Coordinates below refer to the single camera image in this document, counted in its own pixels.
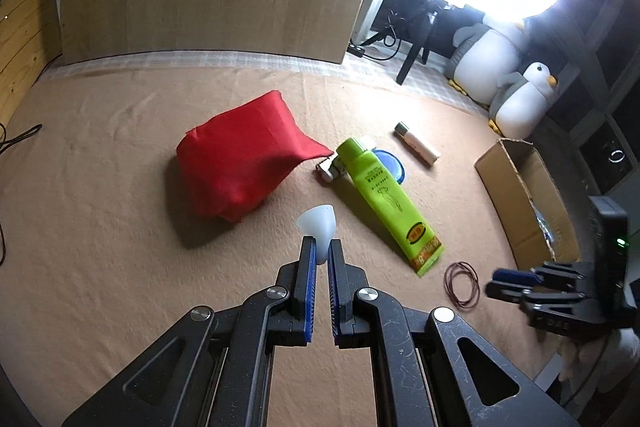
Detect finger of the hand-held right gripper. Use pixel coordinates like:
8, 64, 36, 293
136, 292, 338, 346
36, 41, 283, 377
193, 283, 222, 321
486, 282, 583, 308
491, 261, 586, 288

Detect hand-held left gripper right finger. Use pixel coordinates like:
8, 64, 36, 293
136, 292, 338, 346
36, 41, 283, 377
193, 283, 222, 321
327, 239, 581, 427

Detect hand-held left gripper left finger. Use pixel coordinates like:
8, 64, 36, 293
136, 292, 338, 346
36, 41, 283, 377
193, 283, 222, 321
60, 234, 318, 427

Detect small white cup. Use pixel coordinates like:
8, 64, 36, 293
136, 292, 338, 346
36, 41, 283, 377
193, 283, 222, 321
296, 203, 336, 265

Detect brown rubber bands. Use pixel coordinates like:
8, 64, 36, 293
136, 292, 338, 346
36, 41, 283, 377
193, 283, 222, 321
445, 262, 480, 308

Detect cardboard box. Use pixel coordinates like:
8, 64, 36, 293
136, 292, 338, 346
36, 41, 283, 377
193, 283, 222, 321
475, 138, 583, 270

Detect green tube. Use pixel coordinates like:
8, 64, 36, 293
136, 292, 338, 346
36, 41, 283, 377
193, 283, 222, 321
335, 137, 445, 279

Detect blue round lid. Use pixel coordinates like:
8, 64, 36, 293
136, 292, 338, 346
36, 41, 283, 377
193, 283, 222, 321
372, 149, 405, 185

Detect red cloth bag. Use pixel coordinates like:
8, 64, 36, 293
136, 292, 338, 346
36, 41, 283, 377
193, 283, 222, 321
176, 90, 335, 223

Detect beige cosmetic stick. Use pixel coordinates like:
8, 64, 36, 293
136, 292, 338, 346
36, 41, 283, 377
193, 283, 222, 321
393, 122, 441, 168

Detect person's right forearm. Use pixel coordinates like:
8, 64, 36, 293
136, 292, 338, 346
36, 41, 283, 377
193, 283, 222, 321
557, 327, 640, 388

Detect small penguin plush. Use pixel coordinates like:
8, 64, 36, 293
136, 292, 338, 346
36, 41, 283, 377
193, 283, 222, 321
487, 62, 558, 138

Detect large penguin plush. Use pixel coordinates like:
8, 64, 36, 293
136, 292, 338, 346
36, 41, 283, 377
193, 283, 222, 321
447, 18, 528, 108

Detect black tripod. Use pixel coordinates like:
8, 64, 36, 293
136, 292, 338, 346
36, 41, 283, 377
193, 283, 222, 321
360, 0, 441, 85

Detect checked bed sheet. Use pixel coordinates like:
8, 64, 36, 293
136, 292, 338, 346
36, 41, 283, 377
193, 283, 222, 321
50, 49, 501, 128

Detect pine wood panel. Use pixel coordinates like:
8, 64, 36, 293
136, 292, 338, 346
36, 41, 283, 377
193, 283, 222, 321
0, 0, 63, 122

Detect black tangled cable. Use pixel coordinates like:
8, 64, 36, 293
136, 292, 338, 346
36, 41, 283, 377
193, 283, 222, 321
377, 12, 402, 58

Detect black adapter cable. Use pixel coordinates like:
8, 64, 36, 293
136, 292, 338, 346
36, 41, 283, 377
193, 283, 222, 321
0, 122, 43, 265

